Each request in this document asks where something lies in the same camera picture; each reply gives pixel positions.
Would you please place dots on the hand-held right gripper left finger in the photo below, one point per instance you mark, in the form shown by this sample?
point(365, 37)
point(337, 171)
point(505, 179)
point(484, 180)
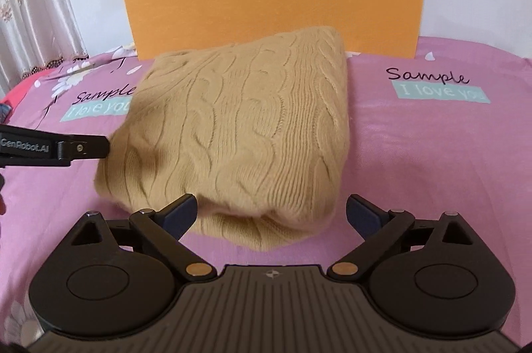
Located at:
point(181, 215)

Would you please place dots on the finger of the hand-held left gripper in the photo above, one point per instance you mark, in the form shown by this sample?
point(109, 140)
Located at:
point(87, 147)

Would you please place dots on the pink floral printed bedsheet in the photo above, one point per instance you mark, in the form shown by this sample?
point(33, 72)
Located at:
point(415, 170)

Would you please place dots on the cream satin curtain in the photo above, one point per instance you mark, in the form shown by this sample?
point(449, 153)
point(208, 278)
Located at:
point(29, 3)

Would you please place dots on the red cloth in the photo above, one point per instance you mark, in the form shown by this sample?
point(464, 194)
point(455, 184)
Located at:
point(16, 97)

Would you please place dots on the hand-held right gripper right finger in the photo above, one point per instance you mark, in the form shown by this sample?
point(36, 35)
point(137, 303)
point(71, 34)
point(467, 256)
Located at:
point(362, 215)

